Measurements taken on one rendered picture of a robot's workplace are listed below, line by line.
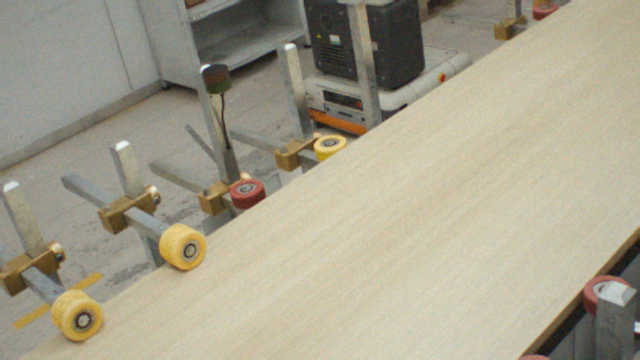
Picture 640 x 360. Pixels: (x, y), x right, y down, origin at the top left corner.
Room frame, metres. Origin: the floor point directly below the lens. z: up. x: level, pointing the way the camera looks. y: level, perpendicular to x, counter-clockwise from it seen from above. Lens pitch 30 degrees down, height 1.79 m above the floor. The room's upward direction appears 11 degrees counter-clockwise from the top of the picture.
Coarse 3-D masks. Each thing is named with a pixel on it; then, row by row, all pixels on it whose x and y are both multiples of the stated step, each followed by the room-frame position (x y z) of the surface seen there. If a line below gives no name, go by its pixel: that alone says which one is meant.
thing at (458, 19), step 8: (448, 16) 2.59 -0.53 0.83; (456, 16) 2.58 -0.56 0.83; (464, 16) 2.56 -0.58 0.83; (472, 16) 2.54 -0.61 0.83; (456, 24) 2.57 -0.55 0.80; (464, 24) 2.54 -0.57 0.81; (472, 24) 2.51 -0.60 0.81; (480, 24) 2.49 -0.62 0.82; (488, 24) 2.46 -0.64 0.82; (520, 24) 2.39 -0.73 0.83; (512, 32) 2.39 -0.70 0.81; (520, 32) 2.36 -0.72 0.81
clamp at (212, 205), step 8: (248, 176) 1.65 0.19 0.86; (216, 184) 1.63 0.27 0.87; (224, 184) 1.62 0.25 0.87; (232, 184) 1.62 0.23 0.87; (216, 192) 1.59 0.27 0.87; (224, 192) 1.60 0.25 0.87; (200, 200) 1.60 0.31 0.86; (208, 200) 1.57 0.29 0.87; (216, 200) 1.58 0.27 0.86; (208, 208) 1.57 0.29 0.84; (216, 208) 1.57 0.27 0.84; (224, 208) 1.59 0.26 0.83
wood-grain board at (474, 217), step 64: (576, 0) 2.33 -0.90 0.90; (512, 64) 1.93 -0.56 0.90; (576, 64) 1.86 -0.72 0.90; (384, 128) 1.70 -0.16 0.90; (448, 128) 1.64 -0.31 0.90; (512, 128) 1.58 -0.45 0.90; (576, 128) 1.52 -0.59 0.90; (320, 192) 1.46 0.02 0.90; (384, 192) 1.41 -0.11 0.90; (448, 192) 1.36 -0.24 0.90; (512, 192) 1.31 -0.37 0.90; (576, 192) 1.27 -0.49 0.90; (256, 256) 1.26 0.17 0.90; (320, 256) 1.22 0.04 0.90; (384, 256) 1.18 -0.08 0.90; (448, 256) 1.14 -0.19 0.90; (512, 256) 1.11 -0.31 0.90; (576, 256) 1.07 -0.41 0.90; (128, 320) 1.13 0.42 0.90; (192, 320) 1.10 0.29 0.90; (256, 320) 1.07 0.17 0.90; (320, 320) 1.03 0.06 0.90; (384, 320) 1.00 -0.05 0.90; (448, 320) 0.97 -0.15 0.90; (512, 320) 0.94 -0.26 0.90
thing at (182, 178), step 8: (160, 160) 1.84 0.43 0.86; (152, 168) 1.82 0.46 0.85; (160, 168) 1.79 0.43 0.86; (168, 168) 1.78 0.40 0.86; (176, 168) 1.77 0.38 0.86; (168, 176) 1.77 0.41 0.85; (176, 176) 1.73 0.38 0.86; (184, 176) 1.72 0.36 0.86; (192, 176) 1.71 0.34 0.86; (176, 184) 1.74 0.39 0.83; (184, 184) 1.71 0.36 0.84; (192, 184) 1.68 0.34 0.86; (200, 184) 1.67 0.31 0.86; (208, 184) 1.66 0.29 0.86; (200, 192) 1.66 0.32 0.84; (224, 200) 1.58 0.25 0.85; (232, 208) 1.56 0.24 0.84
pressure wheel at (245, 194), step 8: (240, 184) 1.55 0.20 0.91; (248, 184) 1.54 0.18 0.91; (256, 184) 1.53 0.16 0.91; (232, 192) 1.52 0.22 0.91; (240, 192) 1.51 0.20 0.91; (248, 192) 1.51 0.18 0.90; (256, 192) 1.50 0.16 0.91; (264, 192) 1.52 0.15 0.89; (232, 200) 1.51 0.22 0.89; (240, 200) 1.49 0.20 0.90; (248, 200) 1.49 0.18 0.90; (256, 200) 1.49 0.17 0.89; (240, 208) 1.49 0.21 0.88; (248, 208) 1.49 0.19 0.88
